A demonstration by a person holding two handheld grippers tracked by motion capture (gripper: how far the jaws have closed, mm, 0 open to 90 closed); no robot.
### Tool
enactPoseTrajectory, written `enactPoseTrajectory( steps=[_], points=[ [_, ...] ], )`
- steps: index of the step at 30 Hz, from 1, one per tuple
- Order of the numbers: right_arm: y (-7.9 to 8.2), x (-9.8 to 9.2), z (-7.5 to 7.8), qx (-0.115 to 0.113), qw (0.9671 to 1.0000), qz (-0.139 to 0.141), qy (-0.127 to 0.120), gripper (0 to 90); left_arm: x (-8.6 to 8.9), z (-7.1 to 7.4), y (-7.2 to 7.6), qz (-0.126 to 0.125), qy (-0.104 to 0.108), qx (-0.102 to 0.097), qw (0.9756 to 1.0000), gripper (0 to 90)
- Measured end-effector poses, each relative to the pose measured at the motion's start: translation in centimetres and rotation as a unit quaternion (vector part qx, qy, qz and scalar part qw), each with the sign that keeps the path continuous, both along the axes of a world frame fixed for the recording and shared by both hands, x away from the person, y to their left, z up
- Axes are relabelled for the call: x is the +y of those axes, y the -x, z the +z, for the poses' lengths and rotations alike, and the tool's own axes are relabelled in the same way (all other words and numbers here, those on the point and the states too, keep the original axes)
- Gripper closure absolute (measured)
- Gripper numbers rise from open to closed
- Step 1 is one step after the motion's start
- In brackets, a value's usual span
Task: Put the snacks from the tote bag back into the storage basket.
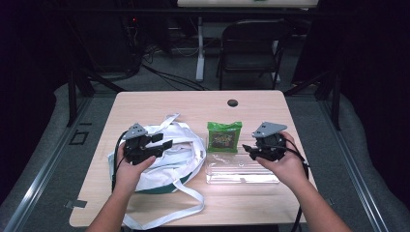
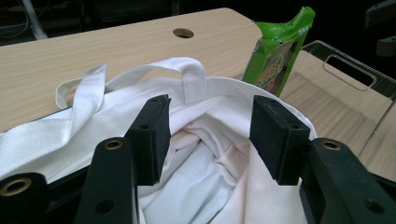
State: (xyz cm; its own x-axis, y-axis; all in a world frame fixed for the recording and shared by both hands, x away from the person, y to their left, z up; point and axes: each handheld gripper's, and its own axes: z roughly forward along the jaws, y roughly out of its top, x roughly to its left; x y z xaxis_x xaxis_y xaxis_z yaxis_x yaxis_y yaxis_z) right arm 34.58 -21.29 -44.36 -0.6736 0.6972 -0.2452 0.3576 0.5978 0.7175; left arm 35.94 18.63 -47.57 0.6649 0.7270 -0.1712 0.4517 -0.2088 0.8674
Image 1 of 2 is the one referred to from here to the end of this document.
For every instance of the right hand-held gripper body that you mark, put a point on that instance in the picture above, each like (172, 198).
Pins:
(272, 148)

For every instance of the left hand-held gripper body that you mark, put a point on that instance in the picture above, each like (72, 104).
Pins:
(137, 150)

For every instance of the clear plastic tray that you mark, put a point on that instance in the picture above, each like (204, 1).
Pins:
(232, 169)

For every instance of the white tote bag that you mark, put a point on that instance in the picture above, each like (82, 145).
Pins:
(183, 154)

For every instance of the green snack packet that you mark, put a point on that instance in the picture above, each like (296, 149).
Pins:
(224, 138)

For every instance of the person's right hand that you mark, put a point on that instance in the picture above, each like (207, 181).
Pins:
(290, 169)

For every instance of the person's left hand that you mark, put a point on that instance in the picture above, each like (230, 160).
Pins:
(127, 177)

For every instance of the grey tape piece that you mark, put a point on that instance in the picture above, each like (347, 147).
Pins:
(75, 204)
(330, 202)

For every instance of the black metal stand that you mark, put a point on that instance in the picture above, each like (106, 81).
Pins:
(72, 96)
(336, 100)

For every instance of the white desk leg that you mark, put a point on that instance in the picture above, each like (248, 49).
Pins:
(200, 51)

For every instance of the black folding chair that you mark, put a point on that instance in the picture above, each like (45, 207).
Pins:
(251, 42)

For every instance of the dark equipment with red light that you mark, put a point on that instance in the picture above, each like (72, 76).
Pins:
(106, 42)

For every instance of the light background desk top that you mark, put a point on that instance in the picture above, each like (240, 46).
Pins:
(245, 3)

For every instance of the aluminium floor rail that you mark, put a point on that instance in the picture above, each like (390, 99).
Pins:
(42, 174)
(353, 174)

